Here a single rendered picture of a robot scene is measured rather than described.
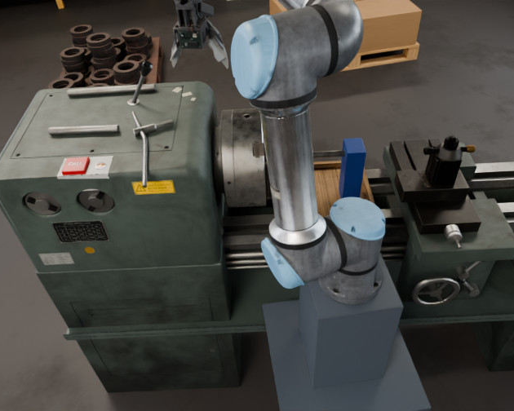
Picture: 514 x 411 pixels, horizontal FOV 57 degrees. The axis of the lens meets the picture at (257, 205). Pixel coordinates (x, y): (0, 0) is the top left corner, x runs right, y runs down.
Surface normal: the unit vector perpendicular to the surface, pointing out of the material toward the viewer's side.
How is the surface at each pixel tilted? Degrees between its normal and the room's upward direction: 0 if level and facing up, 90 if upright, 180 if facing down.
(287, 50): 63
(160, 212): 90
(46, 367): 0
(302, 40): 53
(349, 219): 8
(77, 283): 90
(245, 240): 26
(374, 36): 90
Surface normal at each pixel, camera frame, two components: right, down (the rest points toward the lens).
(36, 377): -0.05, -0.72
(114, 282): 0.02, 0.70
